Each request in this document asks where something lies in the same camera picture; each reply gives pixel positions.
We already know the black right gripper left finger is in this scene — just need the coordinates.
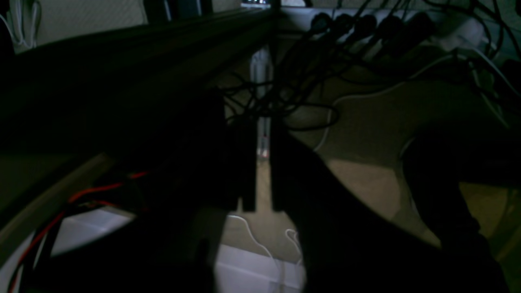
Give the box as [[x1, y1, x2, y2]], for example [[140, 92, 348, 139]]
[[39, 93, 255, 293]]

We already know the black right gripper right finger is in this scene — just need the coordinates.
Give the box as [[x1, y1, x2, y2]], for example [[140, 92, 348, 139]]
[[270, 119, 509, 293]]

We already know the white cable on floor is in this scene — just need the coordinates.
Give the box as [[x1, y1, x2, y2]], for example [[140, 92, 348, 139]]
[[313, 53, 464, 153]]

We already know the red wire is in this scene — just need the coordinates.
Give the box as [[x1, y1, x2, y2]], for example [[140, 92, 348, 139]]
[[6, 171, 149, 293]]

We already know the white power strip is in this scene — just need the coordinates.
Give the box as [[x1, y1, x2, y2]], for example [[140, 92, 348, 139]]
[[278, 6, 493, 52]]

